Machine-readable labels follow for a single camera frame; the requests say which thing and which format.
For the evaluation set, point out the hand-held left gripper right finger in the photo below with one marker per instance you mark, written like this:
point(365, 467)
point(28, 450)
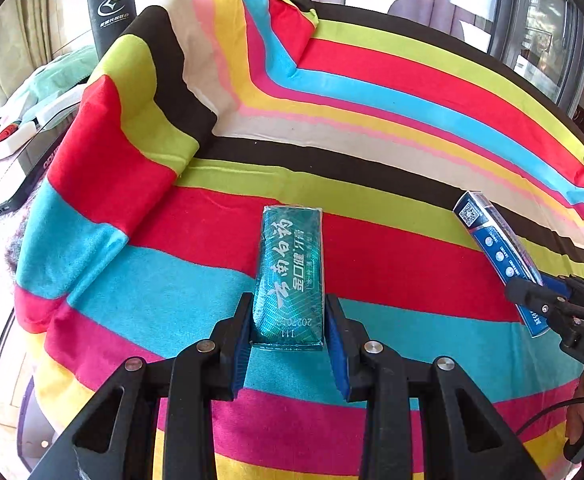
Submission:
point(334, 360)

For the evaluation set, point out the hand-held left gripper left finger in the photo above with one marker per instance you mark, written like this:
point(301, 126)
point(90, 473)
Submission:
point(239, 360)

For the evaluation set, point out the long blue toothpaste box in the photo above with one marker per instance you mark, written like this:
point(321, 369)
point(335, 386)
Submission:
point(496, 240)

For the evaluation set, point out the teal toothpaste box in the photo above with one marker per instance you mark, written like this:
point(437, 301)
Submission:
point(287, 270)

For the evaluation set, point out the striped colourful tablecloth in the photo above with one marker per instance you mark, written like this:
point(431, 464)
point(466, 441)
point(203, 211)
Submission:
point(396, 110)

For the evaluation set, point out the black flat device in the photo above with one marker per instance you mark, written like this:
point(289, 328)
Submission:
point(17, 182)

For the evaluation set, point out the white plastic case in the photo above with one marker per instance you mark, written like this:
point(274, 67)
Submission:
point(59, 107)
point(17, 137)

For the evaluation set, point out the teal cloth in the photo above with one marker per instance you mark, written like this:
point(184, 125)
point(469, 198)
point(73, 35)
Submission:
point(57, 75)

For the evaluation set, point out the black bottle white logo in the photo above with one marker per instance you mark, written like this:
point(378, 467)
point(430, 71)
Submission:
point(109, 10)

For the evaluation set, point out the beige curtain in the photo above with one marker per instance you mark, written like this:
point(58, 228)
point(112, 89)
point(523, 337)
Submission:
point(22, 35)

